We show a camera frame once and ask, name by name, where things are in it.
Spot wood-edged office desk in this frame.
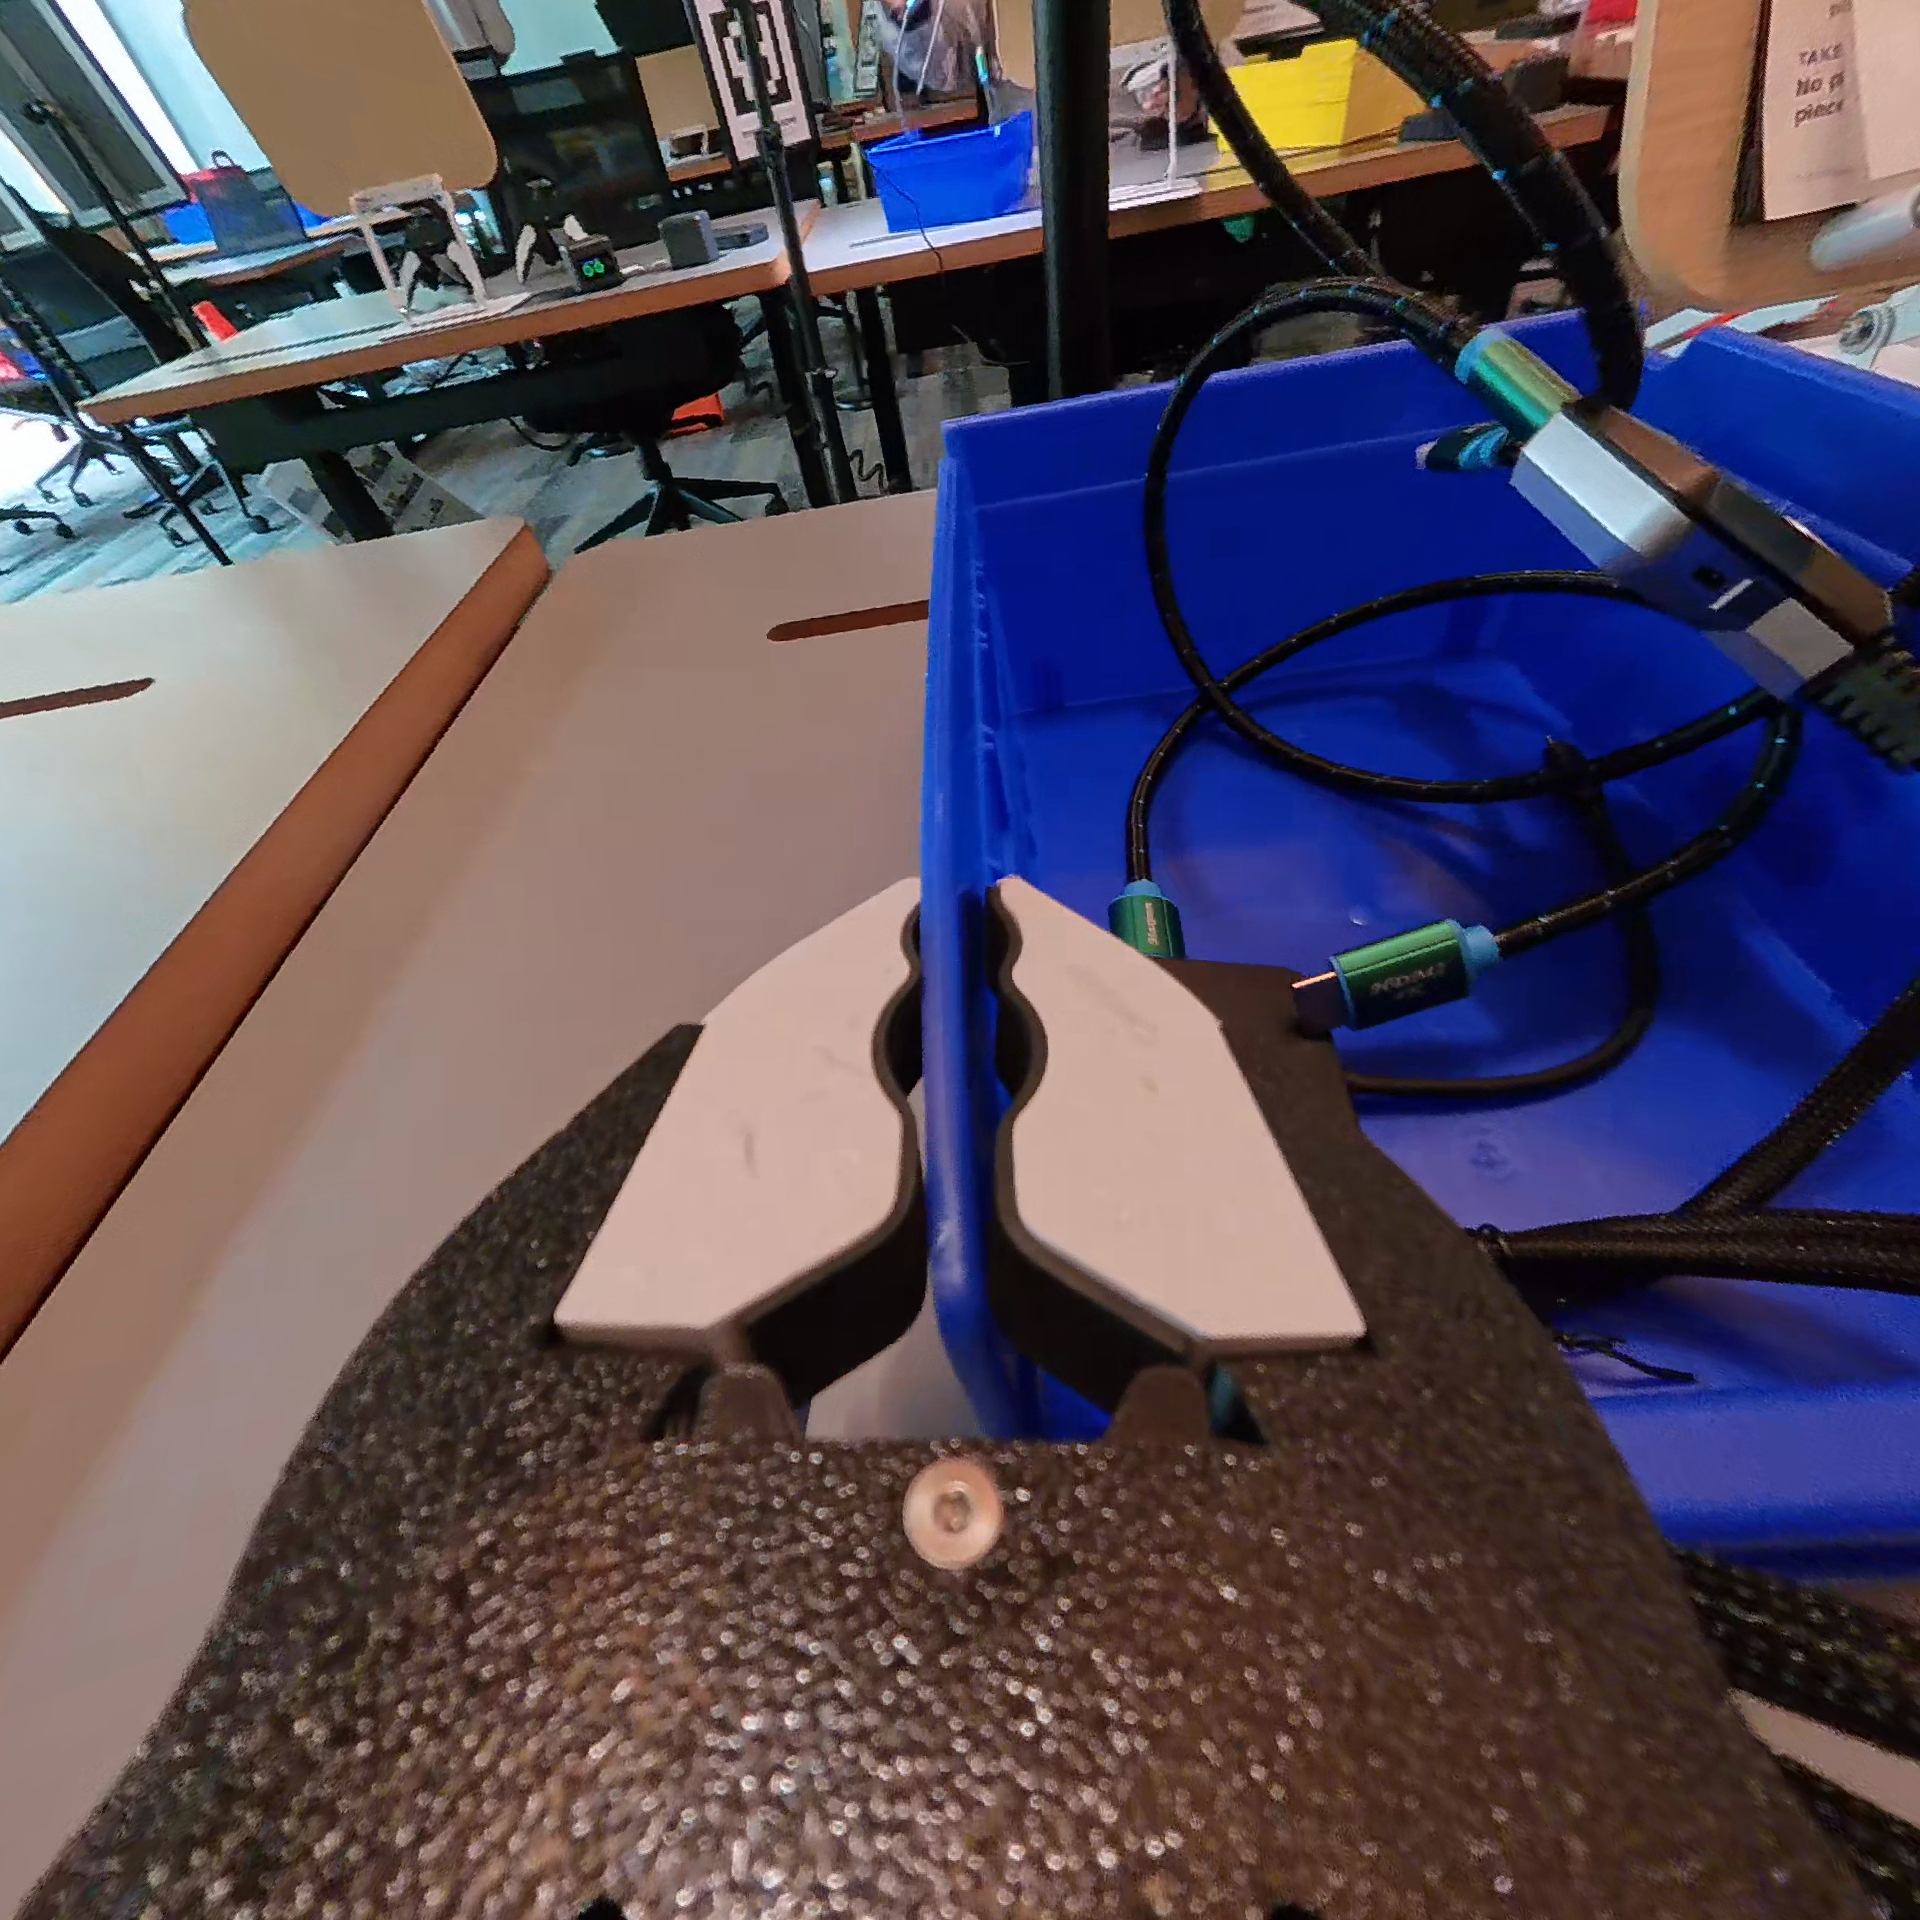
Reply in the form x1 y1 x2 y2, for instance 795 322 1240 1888
82 198 823 538

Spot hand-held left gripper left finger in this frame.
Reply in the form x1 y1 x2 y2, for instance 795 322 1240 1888
551 876 928 1404

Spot plain black cable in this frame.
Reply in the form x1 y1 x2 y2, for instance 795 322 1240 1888
1335 736 1660 1097

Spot black flat adapter box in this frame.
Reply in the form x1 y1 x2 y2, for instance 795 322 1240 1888
1162 960 1360 1105

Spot blue plastic bin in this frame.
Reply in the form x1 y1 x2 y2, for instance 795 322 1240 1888
914 322 1920 1579
867 109 1040 237

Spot black tripod pole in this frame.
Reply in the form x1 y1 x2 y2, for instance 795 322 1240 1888
1040 0 1122 409

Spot black HDMI switch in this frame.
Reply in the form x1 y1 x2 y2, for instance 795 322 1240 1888
1507 397 1920 776

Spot printed marker board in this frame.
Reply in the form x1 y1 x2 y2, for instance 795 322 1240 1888
688 0 823 156

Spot clear acrylic stand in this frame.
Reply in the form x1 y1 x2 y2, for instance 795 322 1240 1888
351 176 491 328

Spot black office chair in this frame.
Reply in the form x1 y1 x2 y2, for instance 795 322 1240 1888
496 300 790 558

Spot yellow plastic bin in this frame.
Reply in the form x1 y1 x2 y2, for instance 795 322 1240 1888
1219 41 1424 156

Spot laminated instruction sheet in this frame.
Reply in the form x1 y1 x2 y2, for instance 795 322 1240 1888
1762 0 1920 219

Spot thick black braided cable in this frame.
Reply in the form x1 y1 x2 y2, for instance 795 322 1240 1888
1478 1012 1920 1298

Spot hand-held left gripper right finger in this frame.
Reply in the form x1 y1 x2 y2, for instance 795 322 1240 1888
988 874 1370 1432

